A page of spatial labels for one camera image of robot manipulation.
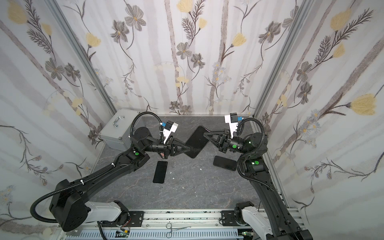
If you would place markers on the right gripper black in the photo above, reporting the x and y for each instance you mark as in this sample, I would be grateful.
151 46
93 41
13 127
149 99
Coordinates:
223 142

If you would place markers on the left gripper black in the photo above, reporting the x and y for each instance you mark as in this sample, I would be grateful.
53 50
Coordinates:
168 147

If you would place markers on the phone with black screen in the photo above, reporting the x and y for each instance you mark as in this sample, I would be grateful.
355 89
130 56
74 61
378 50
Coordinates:
160 172

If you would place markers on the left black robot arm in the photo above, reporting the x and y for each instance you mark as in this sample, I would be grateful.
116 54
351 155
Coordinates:
69 206

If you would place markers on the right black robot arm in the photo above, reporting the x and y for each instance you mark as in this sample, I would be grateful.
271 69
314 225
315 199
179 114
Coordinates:
279 224

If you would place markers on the silver first aid case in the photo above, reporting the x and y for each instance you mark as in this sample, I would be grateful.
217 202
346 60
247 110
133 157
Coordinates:
116 133

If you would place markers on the metal scissors forceps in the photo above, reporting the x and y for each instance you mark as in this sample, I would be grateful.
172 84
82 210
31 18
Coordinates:
171 229

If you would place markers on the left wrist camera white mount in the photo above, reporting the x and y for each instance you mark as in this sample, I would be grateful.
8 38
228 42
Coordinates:
168 128

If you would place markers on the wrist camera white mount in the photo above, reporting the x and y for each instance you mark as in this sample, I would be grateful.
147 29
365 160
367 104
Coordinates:
168 128
233 121

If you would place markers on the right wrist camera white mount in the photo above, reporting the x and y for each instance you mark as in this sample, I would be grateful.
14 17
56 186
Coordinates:
233 121

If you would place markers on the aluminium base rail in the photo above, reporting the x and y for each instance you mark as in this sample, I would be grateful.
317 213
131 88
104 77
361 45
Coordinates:
204 225

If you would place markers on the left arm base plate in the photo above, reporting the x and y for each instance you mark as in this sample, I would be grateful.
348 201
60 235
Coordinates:
135 220

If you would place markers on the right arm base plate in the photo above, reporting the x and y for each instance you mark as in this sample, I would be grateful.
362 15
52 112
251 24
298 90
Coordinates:
228 218

